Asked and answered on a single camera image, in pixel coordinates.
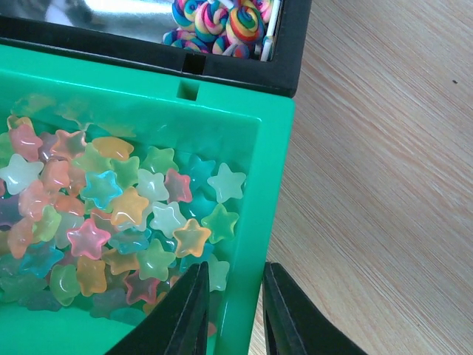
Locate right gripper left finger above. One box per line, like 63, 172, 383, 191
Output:
107, 262, 209, 354

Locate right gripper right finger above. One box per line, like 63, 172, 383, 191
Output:
262, 262, 366, 355

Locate green bin star candies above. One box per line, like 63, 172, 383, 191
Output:
1, 45, 295, 354

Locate black bin lollipops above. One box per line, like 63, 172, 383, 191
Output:
1, 1, 311, 97

